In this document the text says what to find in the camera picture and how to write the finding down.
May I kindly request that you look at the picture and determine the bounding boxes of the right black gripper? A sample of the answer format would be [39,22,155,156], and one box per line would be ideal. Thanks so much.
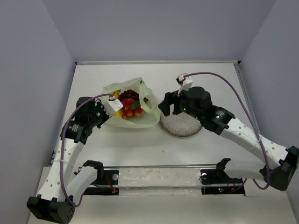
[157,86,202,122]

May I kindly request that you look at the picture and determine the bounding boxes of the yellow fake banana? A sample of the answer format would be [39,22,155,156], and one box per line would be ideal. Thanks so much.
[112,90,123,118]

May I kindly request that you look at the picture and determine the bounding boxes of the translucent yellowish plastic bag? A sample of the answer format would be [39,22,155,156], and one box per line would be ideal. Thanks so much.
[102,77,161,128]

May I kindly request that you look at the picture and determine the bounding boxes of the red orange fake fruit bunch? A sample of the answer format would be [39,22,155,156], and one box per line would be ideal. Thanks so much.
[121,98,143,119]

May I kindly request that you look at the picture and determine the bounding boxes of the dark red fake grapes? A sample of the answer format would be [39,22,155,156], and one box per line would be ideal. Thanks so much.
[119,90,139,101]

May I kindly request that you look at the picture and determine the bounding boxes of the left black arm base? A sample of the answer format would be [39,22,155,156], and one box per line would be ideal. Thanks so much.
[84,169,119,196]

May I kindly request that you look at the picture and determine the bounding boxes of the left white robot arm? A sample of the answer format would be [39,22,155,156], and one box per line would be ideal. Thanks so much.
[27,94,122,224]

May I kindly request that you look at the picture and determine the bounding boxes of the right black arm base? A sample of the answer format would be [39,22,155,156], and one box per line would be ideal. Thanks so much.
[199,169,245,195]

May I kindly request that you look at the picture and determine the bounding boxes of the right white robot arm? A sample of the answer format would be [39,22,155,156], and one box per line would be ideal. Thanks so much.
[158,87,299,191]

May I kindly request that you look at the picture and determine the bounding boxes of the speckled ceramic plate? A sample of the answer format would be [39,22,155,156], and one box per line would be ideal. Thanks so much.
[159,113,202,137]

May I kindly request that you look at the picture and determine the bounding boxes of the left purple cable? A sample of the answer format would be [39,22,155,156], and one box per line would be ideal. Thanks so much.
[60,93,112,207]

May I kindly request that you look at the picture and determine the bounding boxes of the purple cable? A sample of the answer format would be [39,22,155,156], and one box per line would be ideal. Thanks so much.
[60,93,112,207]
[185,71,272,190]

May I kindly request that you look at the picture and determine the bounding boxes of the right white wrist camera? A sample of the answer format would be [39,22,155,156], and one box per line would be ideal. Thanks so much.
[176,73,193,96]

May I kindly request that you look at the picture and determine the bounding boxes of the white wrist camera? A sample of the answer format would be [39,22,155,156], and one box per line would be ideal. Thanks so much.
[176,73,193,96]
[103,96,123,117]

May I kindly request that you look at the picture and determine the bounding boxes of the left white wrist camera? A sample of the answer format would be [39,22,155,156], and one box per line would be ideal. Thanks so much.
[103,96,123,117]

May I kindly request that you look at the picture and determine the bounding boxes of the aluminium rail back edge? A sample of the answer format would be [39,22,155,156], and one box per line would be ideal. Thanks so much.
[75,60,241,66]

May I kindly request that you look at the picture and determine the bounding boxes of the aluminium rail edge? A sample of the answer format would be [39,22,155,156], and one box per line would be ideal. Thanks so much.
[75,60,241,66]
[234,61,261,134]

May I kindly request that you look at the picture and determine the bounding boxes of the aluminium rail right edge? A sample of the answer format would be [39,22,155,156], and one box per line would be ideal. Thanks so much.
[234,61,261,134]

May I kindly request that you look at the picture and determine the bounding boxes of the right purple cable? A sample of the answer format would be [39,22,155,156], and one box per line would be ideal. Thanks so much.
[185,71,272,190]

